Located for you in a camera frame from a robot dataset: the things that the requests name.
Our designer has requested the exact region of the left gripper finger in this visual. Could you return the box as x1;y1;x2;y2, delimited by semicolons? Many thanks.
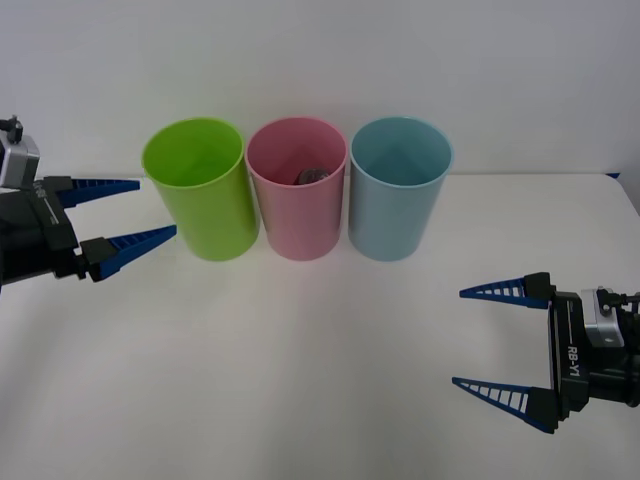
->
41;175;142;209
74;224;179;285

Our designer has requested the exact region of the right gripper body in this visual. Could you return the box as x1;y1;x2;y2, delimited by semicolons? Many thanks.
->
547;290;595;421

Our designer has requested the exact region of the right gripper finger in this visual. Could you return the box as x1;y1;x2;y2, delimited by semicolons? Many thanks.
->
451;376;559;436
458;271;558;311

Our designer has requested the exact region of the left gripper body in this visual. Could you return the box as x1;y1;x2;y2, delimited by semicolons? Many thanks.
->
0;181;84;299

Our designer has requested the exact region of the green plastic bin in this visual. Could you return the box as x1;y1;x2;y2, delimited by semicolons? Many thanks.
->
141;115;261;262

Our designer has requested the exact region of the pale blue plastic bin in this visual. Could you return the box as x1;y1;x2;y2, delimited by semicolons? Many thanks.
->
348;116;454;263

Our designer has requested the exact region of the pink plastic bin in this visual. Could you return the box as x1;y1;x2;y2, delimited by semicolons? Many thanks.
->
244;116;349;262

